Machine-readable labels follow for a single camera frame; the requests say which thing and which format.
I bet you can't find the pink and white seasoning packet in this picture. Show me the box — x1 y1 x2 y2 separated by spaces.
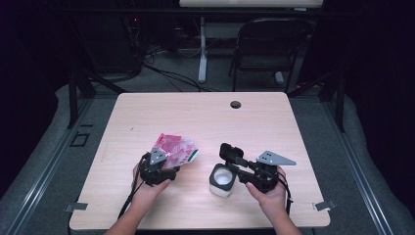
153 132 200 170

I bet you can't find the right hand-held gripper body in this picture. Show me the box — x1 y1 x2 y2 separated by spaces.
247 150 298 194

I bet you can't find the person's right hand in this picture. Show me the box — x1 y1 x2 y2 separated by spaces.
245 165 289 220

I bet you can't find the white desk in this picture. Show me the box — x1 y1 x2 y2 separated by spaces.
178 0 324 86

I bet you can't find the aluminium floor rail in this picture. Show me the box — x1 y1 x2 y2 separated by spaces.
320 97 396 235
0 97 96 235

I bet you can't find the dark box with red light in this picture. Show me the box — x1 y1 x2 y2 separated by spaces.
89 13 144 75

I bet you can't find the black floor cable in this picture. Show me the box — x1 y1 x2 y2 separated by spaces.
142 62 218 93

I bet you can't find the person's left hand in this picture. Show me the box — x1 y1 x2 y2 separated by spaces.
131 163 172 206

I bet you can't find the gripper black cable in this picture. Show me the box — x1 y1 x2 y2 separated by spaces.
116 165 145 219
277 171 295 217

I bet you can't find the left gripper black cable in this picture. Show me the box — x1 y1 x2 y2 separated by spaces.
116 165 145 219

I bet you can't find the black folding chair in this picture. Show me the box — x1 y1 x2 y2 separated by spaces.
228 18 315 95

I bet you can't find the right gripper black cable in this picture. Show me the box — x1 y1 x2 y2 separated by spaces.
277 171 295 217

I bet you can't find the black metal stand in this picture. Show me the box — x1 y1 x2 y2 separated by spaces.
66 68 129 129
287 68 347 133

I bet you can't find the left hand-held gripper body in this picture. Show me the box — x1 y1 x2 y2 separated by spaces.
138 146 181 188

